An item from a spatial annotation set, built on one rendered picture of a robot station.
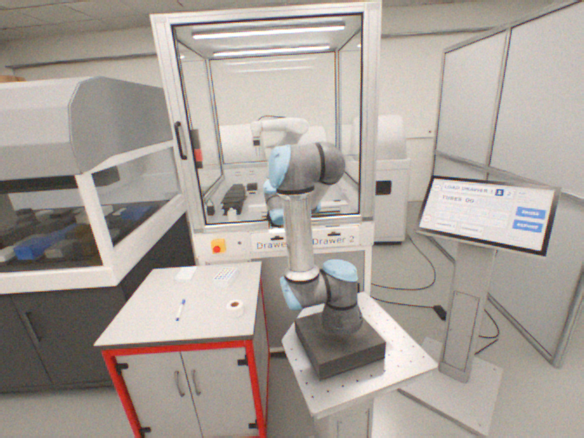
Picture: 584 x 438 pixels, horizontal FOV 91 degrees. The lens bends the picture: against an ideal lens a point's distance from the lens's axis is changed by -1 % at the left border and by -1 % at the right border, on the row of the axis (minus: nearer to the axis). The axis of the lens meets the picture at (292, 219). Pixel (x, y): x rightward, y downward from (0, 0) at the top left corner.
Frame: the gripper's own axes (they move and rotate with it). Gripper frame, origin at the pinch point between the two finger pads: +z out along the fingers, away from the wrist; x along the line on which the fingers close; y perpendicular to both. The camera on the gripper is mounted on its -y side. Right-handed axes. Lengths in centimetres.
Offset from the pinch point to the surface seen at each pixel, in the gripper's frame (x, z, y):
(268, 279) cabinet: -8.4, 36.6, 13.4
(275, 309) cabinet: -6, 55, 26
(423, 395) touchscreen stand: 74, 63, 78
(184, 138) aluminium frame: -42, -33, -34
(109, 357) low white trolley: -69, -3, 59
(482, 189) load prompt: 97, -22, 3
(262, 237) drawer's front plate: -9.1, 11.1, -0.5
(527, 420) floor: 122, 56, 94
